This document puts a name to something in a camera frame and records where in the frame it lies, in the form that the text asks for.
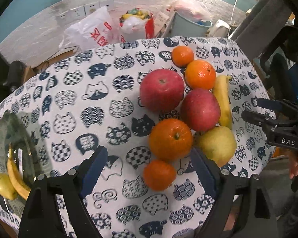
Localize cardboard box with red label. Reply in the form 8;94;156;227
154;0;177;37

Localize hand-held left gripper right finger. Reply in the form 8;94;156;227
190;147;282;238

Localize green glass bowl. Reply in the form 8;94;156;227
0;111;44;214

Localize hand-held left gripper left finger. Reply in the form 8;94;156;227
18;146;108;238

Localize white jug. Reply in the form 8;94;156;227
209;20;230;39

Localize white wall socket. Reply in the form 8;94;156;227
99;0;115;10
70;6;86;18
56;12;69;24
84;3;100;14

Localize small brown cardboard box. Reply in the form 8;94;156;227
22;66;37;83

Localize yellow banana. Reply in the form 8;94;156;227
7;142;31;200
212;75;233;131

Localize white cable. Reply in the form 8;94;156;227
227;0;241;39

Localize yellow-green pear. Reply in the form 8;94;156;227
0;173;18;201
196;126;237;168

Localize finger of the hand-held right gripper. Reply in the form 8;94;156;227
257;97;298;116
241;109;296;129

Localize teal bucket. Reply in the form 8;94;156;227
174;10;213;37

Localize white plastic bag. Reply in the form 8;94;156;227
58;6;122;52

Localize red apple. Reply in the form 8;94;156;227
139;68;185;111
180;88;221;132

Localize small orange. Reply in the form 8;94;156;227
143;159;177;192
171;45;195;67

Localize cat print tablecloth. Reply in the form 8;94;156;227
0;36;279;238

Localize grey metal frame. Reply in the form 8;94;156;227
228;0;298;58

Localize person's right hand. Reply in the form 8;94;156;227
289;150;298;179

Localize pink plastic bag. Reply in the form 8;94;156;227
175;0;214;25

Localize large orange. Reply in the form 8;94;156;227
148;118;194;161
184;59;217;90

